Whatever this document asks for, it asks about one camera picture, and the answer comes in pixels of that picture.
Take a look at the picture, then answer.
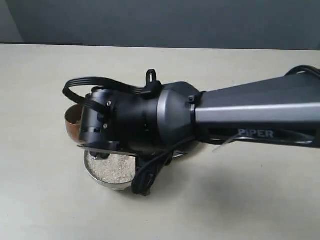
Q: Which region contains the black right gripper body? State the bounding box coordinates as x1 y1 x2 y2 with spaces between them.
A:
78 86 161 157

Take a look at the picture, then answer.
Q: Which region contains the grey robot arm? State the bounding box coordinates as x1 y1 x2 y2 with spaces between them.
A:
79 72 320 156

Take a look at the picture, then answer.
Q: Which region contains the steel bowl of rice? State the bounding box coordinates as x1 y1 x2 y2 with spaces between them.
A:
84 151 136 191

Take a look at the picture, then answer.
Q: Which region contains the brown wooden cup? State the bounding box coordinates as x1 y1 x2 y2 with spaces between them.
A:
64 104 83 144

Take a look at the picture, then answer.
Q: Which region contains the round steel plate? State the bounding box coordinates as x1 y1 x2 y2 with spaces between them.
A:
172 147 199 159

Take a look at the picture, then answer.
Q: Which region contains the black flat ribbon cable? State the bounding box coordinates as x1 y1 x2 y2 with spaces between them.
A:
62 76 161 111

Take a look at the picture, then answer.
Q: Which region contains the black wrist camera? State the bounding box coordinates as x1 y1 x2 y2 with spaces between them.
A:
131 152 173 196

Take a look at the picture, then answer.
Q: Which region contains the black round cable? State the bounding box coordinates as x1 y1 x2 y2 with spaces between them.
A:
131 65 320 198

